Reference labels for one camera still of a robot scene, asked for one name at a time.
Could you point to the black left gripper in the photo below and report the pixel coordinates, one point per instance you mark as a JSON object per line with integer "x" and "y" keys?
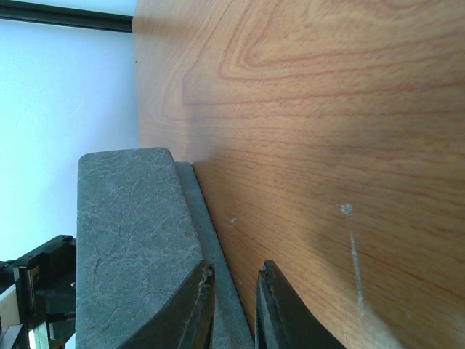
{"x": 38, "y": 296}

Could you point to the teal glasses case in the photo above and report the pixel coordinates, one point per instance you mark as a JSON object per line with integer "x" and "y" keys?
{"x": 142, "y": 226}

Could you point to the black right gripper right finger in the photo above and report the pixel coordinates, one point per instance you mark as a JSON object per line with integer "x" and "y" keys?
{"x": 282, "y": 319}

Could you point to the black enclosure frame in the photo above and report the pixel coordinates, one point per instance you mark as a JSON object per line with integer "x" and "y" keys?
{"x": 76, "y": 18}

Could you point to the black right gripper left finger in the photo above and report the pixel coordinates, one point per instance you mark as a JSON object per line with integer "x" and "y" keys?
{"x": 187, "y": 319}

